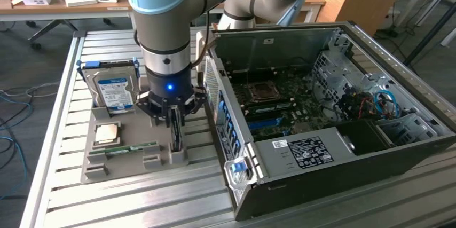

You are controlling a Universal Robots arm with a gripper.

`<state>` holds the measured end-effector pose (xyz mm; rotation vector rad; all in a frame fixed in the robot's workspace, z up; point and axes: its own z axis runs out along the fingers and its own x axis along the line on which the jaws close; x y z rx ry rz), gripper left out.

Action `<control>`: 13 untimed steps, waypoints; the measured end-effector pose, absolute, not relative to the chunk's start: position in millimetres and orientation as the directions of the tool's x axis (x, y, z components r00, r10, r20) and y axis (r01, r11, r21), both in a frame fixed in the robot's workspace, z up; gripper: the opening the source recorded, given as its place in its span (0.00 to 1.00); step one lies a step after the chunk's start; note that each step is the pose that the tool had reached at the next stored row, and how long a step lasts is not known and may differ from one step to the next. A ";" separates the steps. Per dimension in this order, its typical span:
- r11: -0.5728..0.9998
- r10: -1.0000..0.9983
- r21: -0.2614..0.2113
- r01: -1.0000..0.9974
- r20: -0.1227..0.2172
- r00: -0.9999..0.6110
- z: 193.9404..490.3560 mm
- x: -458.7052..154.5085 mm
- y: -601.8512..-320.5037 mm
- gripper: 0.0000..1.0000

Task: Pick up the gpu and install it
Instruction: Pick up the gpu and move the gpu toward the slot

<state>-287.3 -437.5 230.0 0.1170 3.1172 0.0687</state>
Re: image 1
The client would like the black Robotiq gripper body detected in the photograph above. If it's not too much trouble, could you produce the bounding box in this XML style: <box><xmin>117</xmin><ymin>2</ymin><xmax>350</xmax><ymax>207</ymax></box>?
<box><xmin>145</xmin><ymin>67</ymin><xmax>196</xmax><ymax>112</ymax></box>

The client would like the Nvidia GPU card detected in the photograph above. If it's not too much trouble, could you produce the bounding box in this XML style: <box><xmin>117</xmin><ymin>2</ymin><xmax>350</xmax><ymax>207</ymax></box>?
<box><xmin>169</xmin><ymin>106</ymin><xmax>185</xmax><ymax>154</ymax></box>

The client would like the grey parts rack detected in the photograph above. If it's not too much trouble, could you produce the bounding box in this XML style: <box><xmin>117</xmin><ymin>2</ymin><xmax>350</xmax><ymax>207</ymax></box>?
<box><xmin>80</xmin><ymin>77</ymin><xmax>190</xmax><ymax>185</ymax></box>

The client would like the hard disk in blue caddy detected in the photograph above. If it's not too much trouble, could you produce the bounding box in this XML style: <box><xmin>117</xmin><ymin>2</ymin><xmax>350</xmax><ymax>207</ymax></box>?
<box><xmin>76</xmin><ymin>57</ymin><xmax>141</xmax><ymax>114</ymax></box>

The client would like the CPU chip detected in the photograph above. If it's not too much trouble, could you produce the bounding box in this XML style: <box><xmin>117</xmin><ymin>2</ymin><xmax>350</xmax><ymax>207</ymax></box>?
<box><xmin>94</xmin><ymin>124</ymin><xmax>120</xmax><ymax>145</ymax></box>

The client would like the green RAM stick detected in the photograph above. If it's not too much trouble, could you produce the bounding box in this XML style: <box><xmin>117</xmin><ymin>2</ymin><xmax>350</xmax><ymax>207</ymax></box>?
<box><xmin>88</xmin><ymin>142</ymin><xmax>160</xmax><ymax>156</ymax></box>

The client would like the metal CPU socket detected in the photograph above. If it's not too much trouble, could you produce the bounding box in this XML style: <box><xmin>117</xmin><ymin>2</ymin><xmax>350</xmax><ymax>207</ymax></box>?
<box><xmin>246</xmin><ymin>80</ymin><xmax>282</xmax><ymax>103</ymax></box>

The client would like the dark RAM stick with label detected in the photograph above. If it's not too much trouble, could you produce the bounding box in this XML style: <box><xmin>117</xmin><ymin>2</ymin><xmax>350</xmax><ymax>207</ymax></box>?
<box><xmin>245</xmin><ymin>102</ymin><xmax>292</xmax><ymax>114</ymax></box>

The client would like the blue expansion slot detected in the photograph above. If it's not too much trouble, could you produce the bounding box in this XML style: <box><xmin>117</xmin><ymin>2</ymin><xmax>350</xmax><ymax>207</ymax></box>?
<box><xmin>248</xmin><ymin>117</ymin><xmax>284</xmax><ymax>130</ymax></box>

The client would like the grey power supply unit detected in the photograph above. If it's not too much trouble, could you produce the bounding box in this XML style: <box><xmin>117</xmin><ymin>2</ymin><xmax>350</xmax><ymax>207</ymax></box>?
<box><xmin>254</xmin><ymin>128</ymin><xmax>356</xmax><ymax>178</ymax></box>

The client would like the green motherboard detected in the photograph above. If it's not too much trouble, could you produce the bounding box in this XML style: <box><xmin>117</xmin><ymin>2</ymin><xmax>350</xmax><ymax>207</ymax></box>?
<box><xmin>230</xmin><ymin>67</ymin><xmax>338</xmax><ymax>142</ymax></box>

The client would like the silver chipset heatsink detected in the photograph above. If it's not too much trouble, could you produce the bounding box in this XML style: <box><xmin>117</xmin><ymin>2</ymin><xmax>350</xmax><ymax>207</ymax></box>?
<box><xmin>296</xmin><ymin>122</ymin><xmax>316</xmax><ymax>135</ymax></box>

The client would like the black wheeled desk base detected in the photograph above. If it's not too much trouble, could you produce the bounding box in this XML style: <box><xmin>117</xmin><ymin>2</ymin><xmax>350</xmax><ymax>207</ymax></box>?
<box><xmin>24</xmin><ymin>18</ymin><xmax>114</xmax><ymax>50</ymax></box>

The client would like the perforated metal drive cage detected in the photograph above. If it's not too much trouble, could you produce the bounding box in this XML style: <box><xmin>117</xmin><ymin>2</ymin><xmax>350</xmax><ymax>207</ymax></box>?
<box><xmin>313</xmin><ymin>50</ymin><xmax>392</xmax><ymax>111</ymax></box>

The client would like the open black PC case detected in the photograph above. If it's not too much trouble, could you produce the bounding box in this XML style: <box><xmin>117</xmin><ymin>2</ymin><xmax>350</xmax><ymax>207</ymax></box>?
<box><xmin>194</xmin><ymin>20</ymin><xmax>456</xmax><ymax>222</ymax></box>

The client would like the metal disk bay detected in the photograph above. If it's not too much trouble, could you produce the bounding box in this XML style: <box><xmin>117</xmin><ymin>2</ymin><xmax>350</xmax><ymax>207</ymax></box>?
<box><xmin>373</xmin><ymin>113</ymin><xmax>438</xmax><ymax>146</ymax></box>

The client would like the dark metal pole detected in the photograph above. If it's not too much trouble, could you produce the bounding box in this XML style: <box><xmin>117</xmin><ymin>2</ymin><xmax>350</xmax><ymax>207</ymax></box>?
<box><xmin>404</xmin><ymin>1</ymin><xmax>456</xmax><ymax>66</ymax></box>

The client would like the grey floor cable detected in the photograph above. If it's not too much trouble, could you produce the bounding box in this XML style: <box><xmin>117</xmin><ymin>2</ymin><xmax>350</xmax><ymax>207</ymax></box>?
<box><xmin>0</xmin><ymin>82</ymin><xmax>60</xmax><ymax>98</ymax></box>

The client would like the black floor cable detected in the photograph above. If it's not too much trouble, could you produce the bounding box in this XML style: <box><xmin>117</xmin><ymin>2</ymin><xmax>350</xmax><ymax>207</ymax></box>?
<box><xmin>0</xmin><ymin>104</ymin><xmax>32</xmax><ymax>161</ymax></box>

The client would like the blue floor cable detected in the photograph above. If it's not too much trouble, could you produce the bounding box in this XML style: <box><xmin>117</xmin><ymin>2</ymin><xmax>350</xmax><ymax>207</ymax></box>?
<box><xmin>0</xmin><ymin>97</ymin><xmax>33</xmax><ymax>200</ymax></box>

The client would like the red and black wire bundle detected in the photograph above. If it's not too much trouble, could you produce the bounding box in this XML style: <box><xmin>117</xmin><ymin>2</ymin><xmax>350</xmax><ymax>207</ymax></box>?
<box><xmin>337</xmin><ymin>91</ymin><xmax>374</xmax><ymax>122</ymax></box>

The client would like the blue disk wire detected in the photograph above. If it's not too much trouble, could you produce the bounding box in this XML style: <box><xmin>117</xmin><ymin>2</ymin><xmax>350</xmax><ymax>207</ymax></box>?
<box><xmin>373</xmin><ymin>90</ymin><xmax>401</xmax><ymax>119</ymax></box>

